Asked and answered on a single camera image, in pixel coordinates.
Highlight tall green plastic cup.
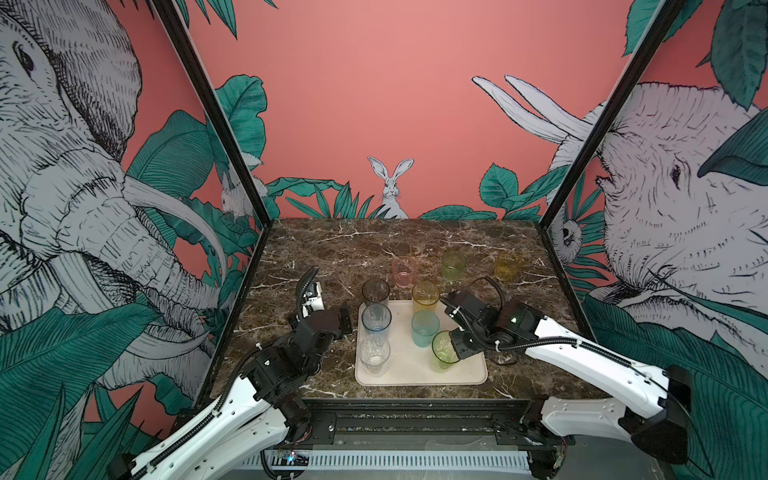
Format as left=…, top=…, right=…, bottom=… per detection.
left=431, top=330, right=460, bottom=373

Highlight clear plastic cup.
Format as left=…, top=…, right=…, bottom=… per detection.
left=357, top=334, right=391, bottom=374

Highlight beige plastic tray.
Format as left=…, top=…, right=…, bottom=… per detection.
left=355, top=300, right=488, bottom=387

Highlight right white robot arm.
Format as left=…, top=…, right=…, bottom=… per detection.
left=440, top=290, right=692, bottom=465

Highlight orange plastic cup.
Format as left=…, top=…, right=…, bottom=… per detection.
left=411, top=280, right=441, bottom=312

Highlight pink plastic cup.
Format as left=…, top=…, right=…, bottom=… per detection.
left=391, top=257, right=418, bottom=288

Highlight yellow plastic cup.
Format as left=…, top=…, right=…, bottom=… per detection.
left=494, top=252, right=523, bottom=282

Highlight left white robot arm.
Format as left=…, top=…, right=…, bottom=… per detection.
left=106, top=280, right=352, bottom=479

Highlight dark grey plastic cup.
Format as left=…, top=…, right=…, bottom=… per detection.
left=362, top=278, right=390, bottom=306

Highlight black frame post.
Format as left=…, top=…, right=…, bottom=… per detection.
left=149, top=0, right=272, bottom=228
left=538, top=0, right=686, bottom=230

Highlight blue plastic cup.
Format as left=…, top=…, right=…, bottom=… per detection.
left=361, top=303, right=392, bottom=335

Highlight teal frosted plastic cup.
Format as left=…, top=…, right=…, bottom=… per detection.
left=411, top=310, right=440, bottom=348

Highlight left black frame post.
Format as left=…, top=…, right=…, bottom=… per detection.
left=149, top=0, right=272, bottom=228

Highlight right black frame post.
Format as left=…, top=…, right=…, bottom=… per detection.
left=538, top=0, right=686, bottom=230

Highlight white vented strip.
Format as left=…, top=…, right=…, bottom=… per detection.
left=265, top=450, right=531, bottom=474

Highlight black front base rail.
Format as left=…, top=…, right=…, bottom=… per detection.
left=173, top=397, right=655, bottom=448

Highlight short green plastic cup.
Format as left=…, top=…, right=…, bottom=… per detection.
left=441, top=250, right=467, bottom=282

